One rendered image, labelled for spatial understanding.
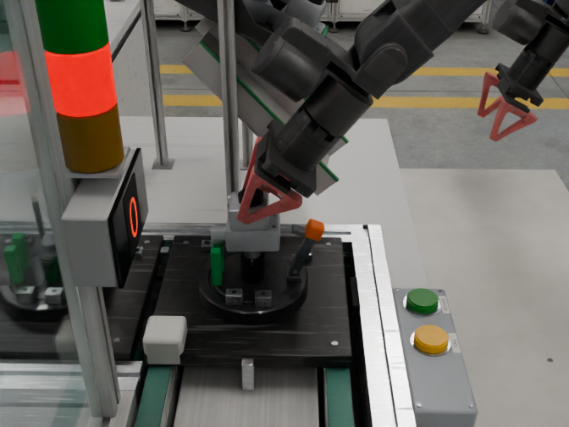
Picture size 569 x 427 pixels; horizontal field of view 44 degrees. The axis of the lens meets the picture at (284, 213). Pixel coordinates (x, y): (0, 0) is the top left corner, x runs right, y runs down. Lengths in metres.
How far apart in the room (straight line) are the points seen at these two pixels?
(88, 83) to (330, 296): 0.46
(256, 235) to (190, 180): 0.55
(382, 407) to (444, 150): 2.68
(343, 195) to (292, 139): 0.56
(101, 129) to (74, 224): 0.08
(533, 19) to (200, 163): 0.67
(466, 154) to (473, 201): 2.05
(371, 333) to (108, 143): 0.43
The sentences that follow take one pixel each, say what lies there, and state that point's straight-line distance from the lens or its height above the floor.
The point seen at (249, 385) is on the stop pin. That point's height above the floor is 0.93.
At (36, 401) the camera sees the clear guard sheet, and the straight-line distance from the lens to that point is 0.60.
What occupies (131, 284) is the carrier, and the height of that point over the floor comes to 0.97.
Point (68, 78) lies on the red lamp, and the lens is 0.56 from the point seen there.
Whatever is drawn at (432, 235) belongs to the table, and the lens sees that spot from 1.24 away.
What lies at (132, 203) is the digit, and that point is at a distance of 0.64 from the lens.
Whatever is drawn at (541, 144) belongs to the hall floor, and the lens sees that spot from 3.60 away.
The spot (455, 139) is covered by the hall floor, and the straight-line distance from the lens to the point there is 3.53.
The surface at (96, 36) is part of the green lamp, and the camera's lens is 0.56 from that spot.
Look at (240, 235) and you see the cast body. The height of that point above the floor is 1.07.
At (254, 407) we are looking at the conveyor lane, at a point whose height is 0.92.
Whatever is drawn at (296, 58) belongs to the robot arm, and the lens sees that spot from 0.73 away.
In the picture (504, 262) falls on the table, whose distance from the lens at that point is 1.20.
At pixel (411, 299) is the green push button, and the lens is 0.91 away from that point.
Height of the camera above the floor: 1.55
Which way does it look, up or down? 33 degrees down
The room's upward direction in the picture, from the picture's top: straight up
